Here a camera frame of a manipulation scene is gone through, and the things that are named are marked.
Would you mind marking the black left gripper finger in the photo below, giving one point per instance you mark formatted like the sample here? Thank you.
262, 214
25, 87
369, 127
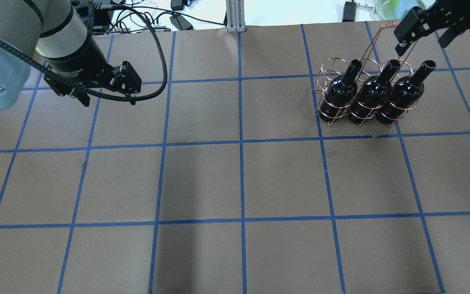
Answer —
132, 98
81, 96

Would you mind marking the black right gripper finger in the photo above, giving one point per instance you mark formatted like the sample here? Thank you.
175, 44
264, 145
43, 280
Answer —
448, 36
403, 47

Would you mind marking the black power adapter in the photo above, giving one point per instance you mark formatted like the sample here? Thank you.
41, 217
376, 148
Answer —
349, 11

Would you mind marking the dark bottle in basket far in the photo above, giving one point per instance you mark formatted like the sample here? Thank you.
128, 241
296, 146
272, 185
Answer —
405, 93

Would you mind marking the green glass bowl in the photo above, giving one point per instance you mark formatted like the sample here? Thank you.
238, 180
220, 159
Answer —
396, 9

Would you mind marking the dark bottle in basket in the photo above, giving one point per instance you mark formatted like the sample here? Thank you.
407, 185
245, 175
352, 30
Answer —
339, 93
405, 93

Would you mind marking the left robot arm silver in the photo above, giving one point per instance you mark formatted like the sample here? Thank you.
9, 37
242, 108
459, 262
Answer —
61, 32

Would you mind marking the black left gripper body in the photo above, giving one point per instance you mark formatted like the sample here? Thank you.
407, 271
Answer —
80, 61

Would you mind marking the dark glass wine bottle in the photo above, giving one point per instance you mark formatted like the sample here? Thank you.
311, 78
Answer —
373, 94

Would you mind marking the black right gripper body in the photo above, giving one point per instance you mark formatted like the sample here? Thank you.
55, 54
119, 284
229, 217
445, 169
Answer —
443, 18

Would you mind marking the dark bottle in basket near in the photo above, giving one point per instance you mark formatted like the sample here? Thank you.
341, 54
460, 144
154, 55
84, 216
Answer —
339, 93

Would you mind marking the aluminium frame post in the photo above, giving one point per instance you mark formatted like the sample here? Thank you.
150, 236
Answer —
235, 16

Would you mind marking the copper wire wine basket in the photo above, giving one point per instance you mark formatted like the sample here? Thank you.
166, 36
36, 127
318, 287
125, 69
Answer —
333, 67

